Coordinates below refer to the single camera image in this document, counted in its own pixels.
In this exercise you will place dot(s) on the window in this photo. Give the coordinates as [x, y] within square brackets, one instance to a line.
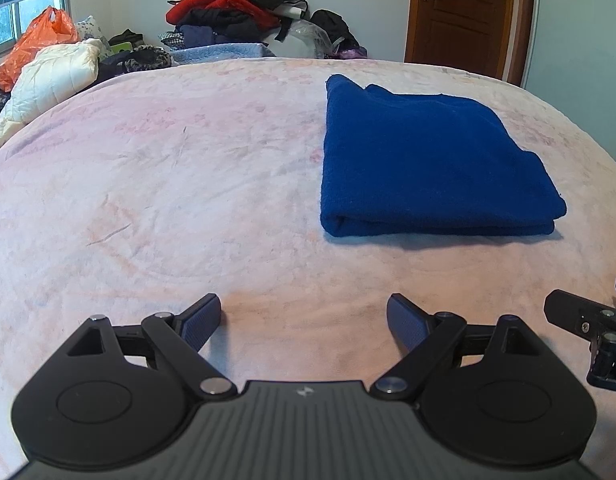
[7, 25]

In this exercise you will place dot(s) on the clear plastic bag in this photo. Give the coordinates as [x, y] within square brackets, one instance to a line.
[305, 37]

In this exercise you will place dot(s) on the white quilted jacket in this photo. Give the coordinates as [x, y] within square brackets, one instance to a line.
[52, 77]

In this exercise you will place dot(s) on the pink blanket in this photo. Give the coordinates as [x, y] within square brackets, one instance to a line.
[162, 185]

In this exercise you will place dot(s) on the light blue towel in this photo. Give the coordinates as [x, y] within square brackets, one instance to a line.
[222, 52]

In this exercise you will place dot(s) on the purple bag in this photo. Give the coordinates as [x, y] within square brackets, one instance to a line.
[350, 53]

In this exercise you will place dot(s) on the brown wooden door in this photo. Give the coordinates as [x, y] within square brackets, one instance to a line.
[463, 15]

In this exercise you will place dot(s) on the black bag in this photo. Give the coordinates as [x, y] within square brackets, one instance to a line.
[333, 25]

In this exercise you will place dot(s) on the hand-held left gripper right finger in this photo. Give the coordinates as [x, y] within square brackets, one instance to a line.
[408, 322]

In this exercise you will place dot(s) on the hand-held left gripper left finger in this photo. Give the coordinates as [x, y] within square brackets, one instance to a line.
[200, 322]

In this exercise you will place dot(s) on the orange plastic bag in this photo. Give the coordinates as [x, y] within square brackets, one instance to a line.
[32, 47]

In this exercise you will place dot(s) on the glass sliding wardrobe door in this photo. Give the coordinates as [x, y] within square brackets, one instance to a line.
[578, 35]

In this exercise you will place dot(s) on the green box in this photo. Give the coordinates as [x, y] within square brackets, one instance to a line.
[123, 42]

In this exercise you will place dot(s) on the pile of clothes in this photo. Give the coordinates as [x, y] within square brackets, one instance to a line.
[227, 5]

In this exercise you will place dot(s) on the floral pillow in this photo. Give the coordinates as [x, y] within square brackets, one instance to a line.
[90, 30]

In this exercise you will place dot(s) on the blue beaded sweater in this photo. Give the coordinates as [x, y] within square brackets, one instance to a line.
[428, 160]

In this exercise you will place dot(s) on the leopard print cloth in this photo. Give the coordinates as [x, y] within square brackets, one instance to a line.
[145, 60]

